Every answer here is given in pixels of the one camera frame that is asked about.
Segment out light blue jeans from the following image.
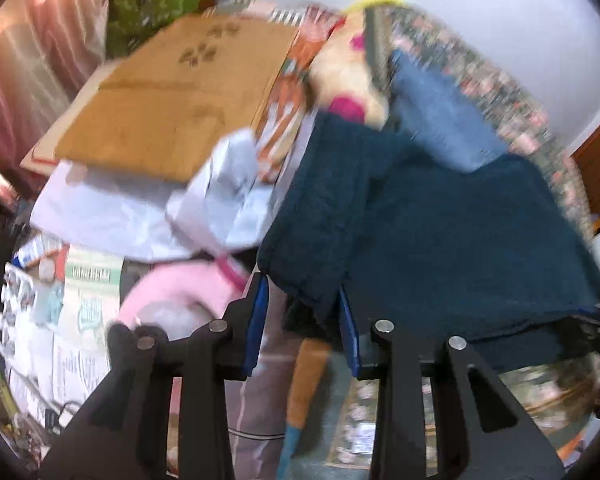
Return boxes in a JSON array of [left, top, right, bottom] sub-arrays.
[[389, 50, 510, 174]]

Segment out white plastic bag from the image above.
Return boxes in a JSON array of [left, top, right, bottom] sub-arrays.
[[30, 129, 286, 263]]

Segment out dark teal towel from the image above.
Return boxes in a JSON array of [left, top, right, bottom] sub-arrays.
[[256, 110, 600, 361]]

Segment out floral patterned bedsheet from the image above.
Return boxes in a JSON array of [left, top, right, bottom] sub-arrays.
[[370, 4, 597, 246]]

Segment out orange printed cloth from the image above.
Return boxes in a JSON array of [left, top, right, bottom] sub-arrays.
[[250, 5, 346, 184]]

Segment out green patterned bag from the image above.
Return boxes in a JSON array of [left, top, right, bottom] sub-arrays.
[[103, 0, 217, 60]]

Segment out pink curtain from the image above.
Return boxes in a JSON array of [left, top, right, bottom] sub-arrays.
[[0, 0, 111, 196]]

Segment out flat brown cardboard box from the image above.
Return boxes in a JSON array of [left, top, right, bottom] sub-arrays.
[[20, 14, 301, 184]]

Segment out green and white printed paper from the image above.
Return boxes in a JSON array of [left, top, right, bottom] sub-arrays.
[[55, 245, 124, 341]]

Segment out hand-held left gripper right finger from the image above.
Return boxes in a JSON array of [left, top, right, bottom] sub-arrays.
[[338, 287, 567, 480]]

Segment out cream and pink cloth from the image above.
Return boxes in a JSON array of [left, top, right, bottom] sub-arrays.
[[308, 10, 392, 131]]

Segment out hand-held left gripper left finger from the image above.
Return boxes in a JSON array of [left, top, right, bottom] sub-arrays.
[[40, 273, 271, 480]]

